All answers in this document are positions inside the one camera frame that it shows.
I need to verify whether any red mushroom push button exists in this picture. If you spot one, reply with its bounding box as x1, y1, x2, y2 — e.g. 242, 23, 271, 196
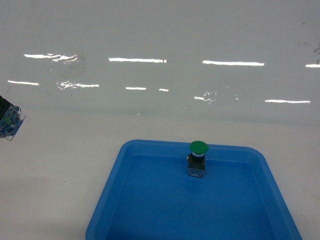
0, 96, 26, 141

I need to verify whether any green mushroom push button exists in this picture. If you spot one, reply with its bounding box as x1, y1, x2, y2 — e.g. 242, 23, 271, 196
186, 140, 209, 178

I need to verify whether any blue plastic tray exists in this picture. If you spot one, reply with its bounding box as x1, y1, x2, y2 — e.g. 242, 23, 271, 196
85, 140, 301, 240

